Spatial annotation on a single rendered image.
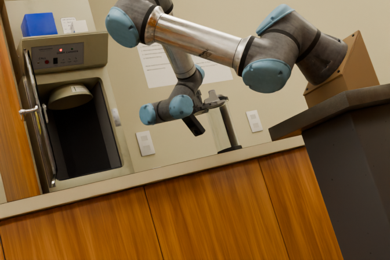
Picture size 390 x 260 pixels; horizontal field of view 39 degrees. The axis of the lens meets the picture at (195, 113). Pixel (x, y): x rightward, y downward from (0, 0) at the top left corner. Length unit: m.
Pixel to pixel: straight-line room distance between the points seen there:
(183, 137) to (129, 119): 0.28
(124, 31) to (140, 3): 0.09
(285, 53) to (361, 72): 0.24
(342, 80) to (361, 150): 0.20
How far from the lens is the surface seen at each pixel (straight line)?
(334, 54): 1.56
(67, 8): 2.21
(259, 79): 1.45
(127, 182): 1.71
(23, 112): 1.72
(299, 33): 1.53
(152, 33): 1.53
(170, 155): 2.60
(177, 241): 1.78
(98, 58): 2.10
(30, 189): 1.85
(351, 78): 1.54
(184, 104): 1.79
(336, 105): 1.41
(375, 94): 1.47
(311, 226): 2.05
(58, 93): 2.10
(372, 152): 1.49
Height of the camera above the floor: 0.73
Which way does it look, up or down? 11 degrees up
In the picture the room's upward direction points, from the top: 17 degrees counter-clockwise
